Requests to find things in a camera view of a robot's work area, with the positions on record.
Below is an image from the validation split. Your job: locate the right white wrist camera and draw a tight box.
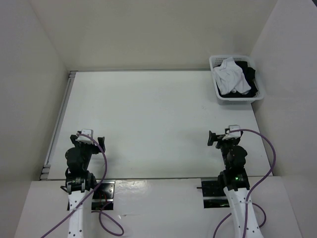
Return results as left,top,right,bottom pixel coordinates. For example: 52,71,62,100
222,125,241,140

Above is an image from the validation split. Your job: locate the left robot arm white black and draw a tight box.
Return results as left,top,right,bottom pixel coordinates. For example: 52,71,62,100
65,129,100,238

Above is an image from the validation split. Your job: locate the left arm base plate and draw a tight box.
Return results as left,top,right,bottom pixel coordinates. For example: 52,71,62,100
67,180,116,212

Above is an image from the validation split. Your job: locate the black skirt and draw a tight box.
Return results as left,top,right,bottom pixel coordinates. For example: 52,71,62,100
217,61,258,98

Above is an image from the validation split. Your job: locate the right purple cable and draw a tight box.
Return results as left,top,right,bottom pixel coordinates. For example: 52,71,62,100
213,127,277,238

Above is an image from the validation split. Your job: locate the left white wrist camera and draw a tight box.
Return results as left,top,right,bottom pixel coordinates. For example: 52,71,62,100
76,129,94,144

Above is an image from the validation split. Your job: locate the white skirt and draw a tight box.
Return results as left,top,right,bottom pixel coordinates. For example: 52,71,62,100
212,57,251,95

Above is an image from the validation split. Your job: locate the white plastic laundry basket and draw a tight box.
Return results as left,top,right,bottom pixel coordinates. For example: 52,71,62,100
209,55,265,105

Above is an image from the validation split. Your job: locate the aluminium table edge rail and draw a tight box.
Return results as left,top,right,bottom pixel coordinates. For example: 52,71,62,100
39,70,77,180

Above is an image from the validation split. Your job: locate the purple cable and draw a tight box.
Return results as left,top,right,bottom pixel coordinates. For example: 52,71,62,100
213,127,277,238
40,133,124,238

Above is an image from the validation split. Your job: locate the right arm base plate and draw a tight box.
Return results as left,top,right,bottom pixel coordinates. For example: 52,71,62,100
197,179,230,208

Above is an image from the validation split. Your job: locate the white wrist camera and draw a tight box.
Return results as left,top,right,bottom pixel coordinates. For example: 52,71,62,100
222,125,241,140
76,129,94,144

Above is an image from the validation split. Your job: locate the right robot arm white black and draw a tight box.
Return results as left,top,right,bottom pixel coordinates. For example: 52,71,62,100
208,131,263,238

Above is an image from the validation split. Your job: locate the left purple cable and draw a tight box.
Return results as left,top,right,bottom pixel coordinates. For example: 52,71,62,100
40,133,124,238

